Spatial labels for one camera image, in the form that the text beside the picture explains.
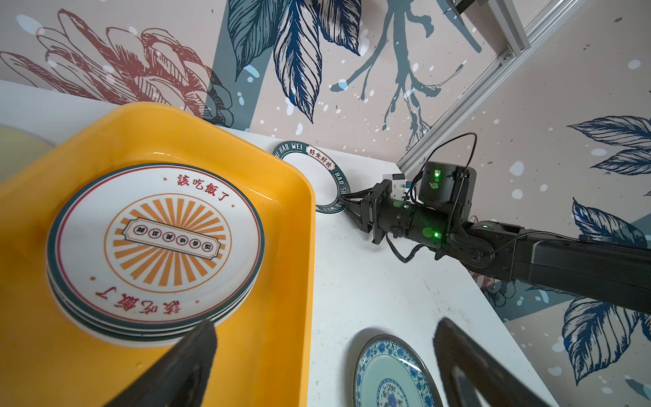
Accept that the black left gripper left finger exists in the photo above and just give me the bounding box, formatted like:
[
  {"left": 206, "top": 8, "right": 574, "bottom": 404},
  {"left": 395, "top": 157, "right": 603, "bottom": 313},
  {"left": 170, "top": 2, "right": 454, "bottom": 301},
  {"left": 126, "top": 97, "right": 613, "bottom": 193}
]
[{"left": 107, "top": 321, "right": 218, "bottom": 406}]

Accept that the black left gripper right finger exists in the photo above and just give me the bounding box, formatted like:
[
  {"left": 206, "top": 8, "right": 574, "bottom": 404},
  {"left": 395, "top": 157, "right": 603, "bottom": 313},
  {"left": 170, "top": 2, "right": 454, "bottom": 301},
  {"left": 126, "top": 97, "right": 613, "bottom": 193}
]
[{"left": 433, "top": 318, "right": 547, "bottom": 406}]

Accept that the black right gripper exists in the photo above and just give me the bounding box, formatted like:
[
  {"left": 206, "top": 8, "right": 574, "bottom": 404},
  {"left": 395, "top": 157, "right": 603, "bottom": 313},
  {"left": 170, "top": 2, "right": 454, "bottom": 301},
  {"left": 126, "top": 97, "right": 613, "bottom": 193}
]
[{"left": 337, "top": 180, "right": 449, "bottom": 249}]

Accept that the green rim plate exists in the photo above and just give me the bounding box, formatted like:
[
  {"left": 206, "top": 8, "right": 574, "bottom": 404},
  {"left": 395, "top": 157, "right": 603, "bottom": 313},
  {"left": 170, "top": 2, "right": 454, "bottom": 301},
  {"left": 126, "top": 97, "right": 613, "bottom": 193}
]
[{"left": 272, "top": 141, "right": 350, "bottom": 215}]

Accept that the blue floral green plate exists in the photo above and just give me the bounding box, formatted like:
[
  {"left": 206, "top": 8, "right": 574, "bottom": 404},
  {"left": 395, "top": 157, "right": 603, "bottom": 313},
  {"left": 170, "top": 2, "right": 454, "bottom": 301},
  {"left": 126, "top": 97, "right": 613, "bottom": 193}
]
[{"left": 352, "top": 334, "right": 442, "bottom": 407}]

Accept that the orange sunburst plate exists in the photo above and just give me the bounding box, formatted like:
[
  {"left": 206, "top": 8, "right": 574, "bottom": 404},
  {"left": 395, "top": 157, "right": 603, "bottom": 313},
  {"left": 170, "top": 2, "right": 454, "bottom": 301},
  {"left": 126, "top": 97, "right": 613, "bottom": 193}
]
[
  {"left": 47, "top": 278, "right": 196, "bottom": 342},
  {"left": 46, "top": 163, "right": 265, "bottom": 332}
]

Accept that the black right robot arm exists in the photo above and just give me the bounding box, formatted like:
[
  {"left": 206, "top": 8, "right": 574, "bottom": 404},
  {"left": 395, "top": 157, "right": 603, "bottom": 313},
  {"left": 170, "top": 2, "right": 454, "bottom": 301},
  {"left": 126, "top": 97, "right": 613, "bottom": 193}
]
[{"left": 337, "top": 159, "right": 650, "bottom": 314}]

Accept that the yellow plastic bin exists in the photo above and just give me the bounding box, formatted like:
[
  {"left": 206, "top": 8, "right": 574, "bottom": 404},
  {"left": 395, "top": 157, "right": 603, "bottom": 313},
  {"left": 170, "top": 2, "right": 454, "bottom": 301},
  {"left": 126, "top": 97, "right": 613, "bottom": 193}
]
[{"left": 1, "top": 103, "right": 315, "bottom": 406}]

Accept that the cream small plate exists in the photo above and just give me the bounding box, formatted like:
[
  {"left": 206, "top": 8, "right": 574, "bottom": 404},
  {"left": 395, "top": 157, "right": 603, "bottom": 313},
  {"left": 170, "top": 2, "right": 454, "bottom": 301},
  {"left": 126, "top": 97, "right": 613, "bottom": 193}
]
[{"left": 0, "top": 125, "right": 54, "bottom": 183}]

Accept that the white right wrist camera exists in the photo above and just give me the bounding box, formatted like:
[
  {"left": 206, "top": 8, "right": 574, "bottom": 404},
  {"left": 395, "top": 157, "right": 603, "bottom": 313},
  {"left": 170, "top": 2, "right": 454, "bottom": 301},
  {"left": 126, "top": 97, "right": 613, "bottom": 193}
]
[{"left": 383, "top": 173, "right": 408, "bottom": 201}]

